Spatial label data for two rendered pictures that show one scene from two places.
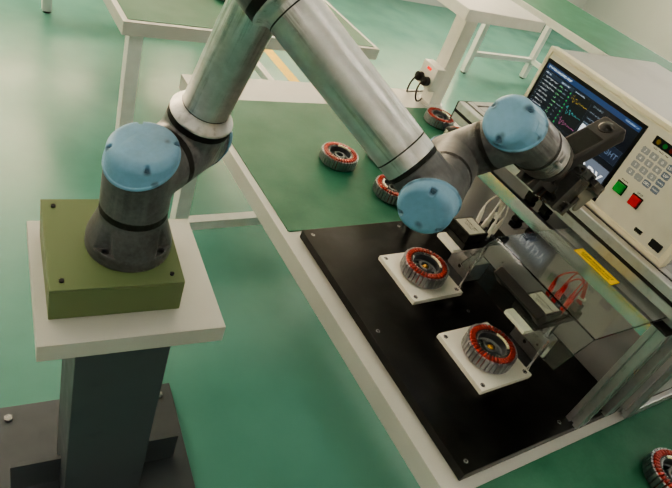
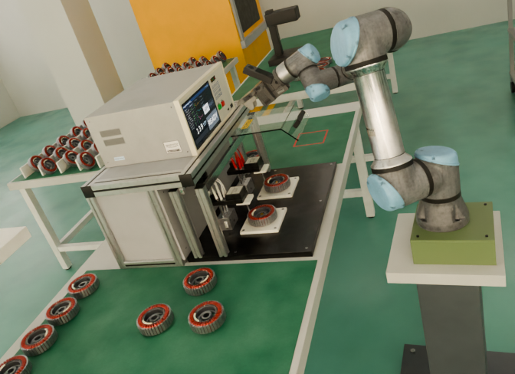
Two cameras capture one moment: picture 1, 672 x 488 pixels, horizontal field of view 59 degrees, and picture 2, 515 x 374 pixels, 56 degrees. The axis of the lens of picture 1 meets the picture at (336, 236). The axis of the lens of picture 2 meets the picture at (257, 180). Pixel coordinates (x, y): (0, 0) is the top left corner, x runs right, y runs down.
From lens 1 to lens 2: 2.15 m
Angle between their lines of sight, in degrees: 93
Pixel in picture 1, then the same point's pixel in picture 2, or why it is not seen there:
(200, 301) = (405, 224)
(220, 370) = not seen: outside the picture
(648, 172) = (217, 91)
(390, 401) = (339, 185)
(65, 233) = (480, 223)
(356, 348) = (336, 201)
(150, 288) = not seen: hidden behind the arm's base
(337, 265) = (309, 229)
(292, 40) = not seen: hidden behind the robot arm
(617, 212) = (224, 113)
